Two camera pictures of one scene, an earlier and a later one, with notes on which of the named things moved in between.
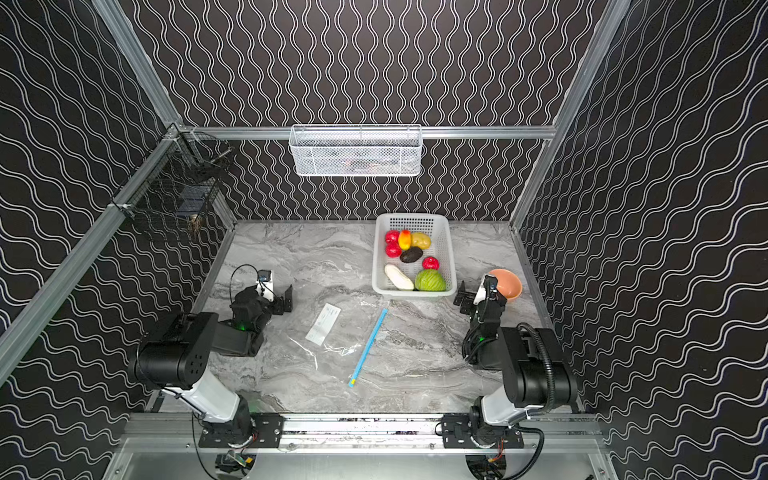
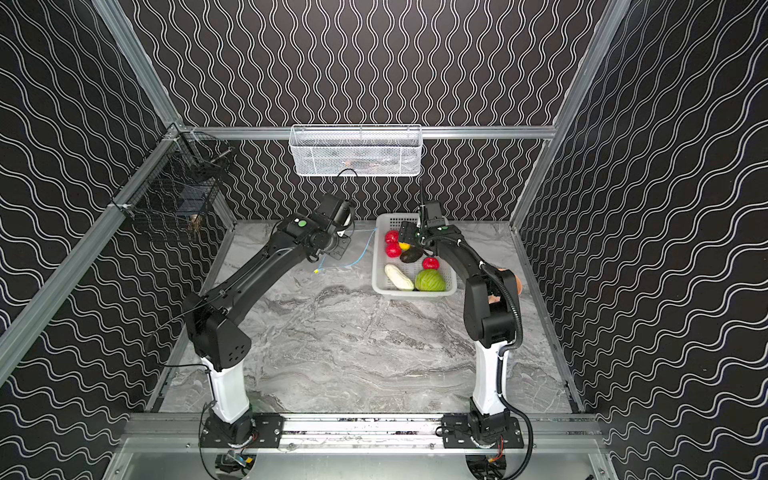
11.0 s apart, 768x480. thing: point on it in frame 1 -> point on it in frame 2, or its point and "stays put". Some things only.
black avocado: [410, 255] stays put
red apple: [430, 262] stays put
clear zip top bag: [335, 331] -> [348, 265]
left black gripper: [275, 302] -> [335, 237]
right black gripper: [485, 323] -> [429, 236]
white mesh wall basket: [356, 150] stays put
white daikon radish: [399, 279] stays put
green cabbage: [430, 280] stays put
